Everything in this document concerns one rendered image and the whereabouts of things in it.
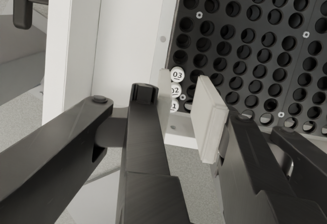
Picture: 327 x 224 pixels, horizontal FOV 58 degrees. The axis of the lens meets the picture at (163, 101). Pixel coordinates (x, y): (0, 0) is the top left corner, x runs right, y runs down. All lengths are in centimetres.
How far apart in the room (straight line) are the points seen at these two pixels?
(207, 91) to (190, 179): 121
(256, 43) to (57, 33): 17
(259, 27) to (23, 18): 20
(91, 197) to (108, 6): 117
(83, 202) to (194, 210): 51
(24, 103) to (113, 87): 104
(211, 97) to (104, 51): 20
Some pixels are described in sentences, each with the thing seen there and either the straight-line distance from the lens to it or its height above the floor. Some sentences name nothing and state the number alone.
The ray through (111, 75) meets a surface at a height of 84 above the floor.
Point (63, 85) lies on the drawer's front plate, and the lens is 26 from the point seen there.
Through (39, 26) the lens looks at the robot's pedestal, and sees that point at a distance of 125.
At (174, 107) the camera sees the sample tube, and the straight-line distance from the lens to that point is 26.
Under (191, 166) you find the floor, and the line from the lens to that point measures 134.
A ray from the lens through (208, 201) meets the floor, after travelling 144.
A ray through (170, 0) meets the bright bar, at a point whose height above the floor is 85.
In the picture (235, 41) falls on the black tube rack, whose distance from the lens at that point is 27.
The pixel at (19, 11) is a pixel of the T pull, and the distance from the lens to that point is 28.
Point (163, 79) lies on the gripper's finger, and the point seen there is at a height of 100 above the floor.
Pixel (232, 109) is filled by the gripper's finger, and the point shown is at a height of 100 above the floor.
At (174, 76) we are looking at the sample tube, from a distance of 25.
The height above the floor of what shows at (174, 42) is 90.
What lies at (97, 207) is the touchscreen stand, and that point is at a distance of 145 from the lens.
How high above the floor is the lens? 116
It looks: 73 degrees down
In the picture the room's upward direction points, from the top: 174 degrees counter-clockwise
